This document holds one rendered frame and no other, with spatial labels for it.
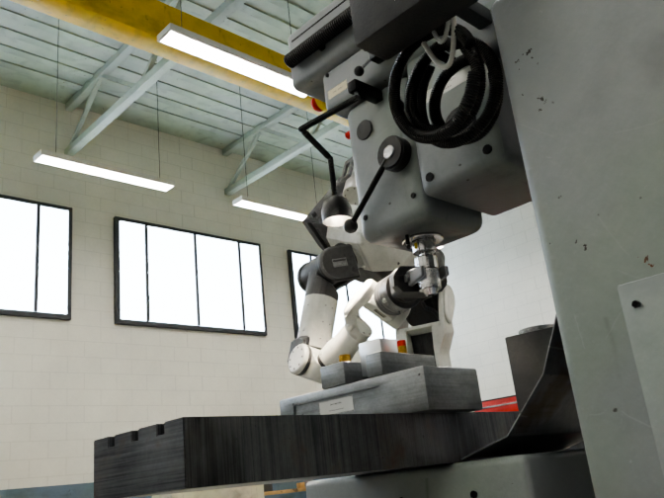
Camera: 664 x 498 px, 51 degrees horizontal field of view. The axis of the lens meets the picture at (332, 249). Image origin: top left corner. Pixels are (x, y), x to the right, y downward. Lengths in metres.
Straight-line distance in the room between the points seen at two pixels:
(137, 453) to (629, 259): 0.67
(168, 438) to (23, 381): 8.17
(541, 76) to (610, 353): 0.42
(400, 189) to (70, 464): 8.01
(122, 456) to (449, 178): 0.73
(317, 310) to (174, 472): 1.01
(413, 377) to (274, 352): 9.92
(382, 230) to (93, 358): 8.16
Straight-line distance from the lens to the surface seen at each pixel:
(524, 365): 1.66
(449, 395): 1.17
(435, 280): 1.43
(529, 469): 1.13
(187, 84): 9.99
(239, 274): 10.88
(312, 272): 1.88
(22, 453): 8.94
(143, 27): 6.63
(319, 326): 1.80
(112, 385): 9.47
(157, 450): 0.91
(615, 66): 1.06
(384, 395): 1.18
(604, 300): 0.99
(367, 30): 1.18
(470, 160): 1.29
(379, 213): 1.43
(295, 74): 1.70
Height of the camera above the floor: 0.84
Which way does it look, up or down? 19 degrees up
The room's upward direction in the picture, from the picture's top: 6 degrees counter-clockwise
